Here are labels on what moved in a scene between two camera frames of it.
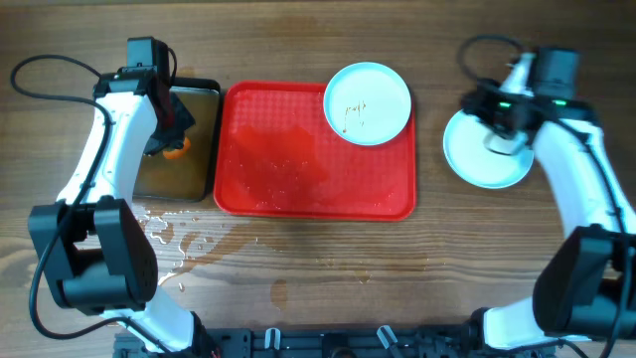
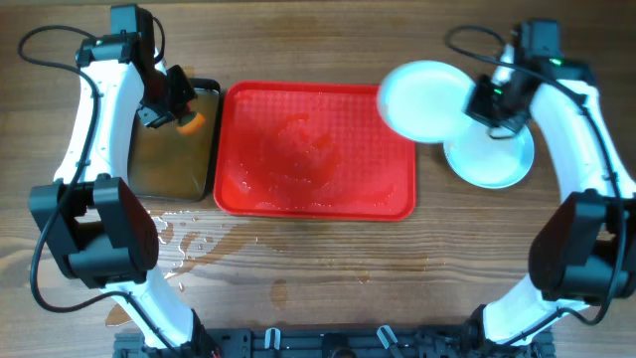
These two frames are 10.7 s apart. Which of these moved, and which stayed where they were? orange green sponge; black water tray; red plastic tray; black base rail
Moved: orange green sponge
Stayed: black water tray; red plastic tray; black base rail
